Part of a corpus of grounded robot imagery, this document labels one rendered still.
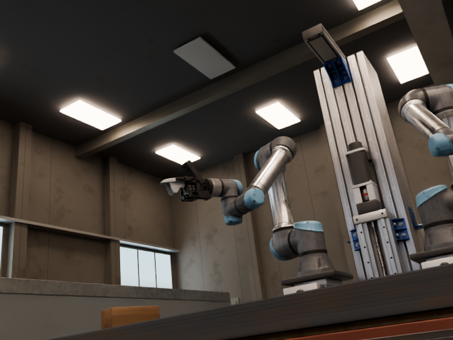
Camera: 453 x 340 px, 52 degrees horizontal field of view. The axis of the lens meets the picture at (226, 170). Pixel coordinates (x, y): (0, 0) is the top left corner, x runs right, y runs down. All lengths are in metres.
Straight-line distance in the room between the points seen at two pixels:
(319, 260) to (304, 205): 10.30
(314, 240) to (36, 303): 1.05
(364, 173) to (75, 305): 1.21
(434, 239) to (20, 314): 1.33
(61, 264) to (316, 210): 6.24
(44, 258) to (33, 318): 9.43
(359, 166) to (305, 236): 0.37
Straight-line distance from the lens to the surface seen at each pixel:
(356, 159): 2.01
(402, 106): 1.91
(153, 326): 0.89
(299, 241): 1.92
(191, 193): 1.79
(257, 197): 1.77
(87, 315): 1.54
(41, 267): 10.78
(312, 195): 12.14
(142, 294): 1.71
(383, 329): 0.68
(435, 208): 1.79
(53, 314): 1.47
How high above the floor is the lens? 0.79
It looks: 22 degrees up
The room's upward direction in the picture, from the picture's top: 7 degrees counter-clockwise
